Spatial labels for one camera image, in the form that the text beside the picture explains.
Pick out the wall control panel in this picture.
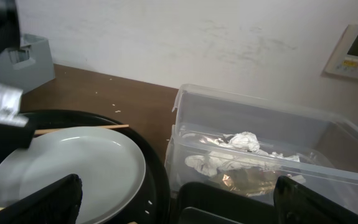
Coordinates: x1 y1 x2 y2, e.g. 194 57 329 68
324 24 358 79

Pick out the clear plastic waste bin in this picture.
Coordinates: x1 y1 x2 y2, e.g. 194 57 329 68
165 84 358 214

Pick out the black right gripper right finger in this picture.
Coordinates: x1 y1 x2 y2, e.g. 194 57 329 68
273 176 358 224

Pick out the black rectangular food-waste tray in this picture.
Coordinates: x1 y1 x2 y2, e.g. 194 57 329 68
169 182 278 224

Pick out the white paper napkin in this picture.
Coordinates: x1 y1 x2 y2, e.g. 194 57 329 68
176 131 306 184

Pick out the upper wooden chopstick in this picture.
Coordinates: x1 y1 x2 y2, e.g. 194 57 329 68
34 124 129 136

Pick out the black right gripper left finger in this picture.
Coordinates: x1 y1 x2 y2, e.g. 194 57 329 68
0 174 83 224

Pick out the grey plastic dishwasher rack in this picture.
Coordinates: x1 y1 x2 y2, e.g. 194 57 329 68
0 34 55 93

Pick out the brown gold snack wrapper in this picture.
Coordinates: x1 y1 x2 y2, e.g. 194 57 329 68
185 132 284 197

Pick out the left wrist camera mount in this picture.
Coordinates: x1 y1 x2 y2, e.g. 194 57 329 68
0 83 29 128

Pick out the round black tray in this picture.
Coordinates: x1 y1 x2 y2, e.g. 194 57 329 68
0 110 170 223

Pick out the grey round plate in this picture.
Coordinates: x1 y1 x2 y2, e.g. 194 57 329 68
0 128 146 223

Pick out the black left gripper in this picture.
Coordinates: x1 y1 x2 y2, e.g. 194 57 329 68
0 123 36 149

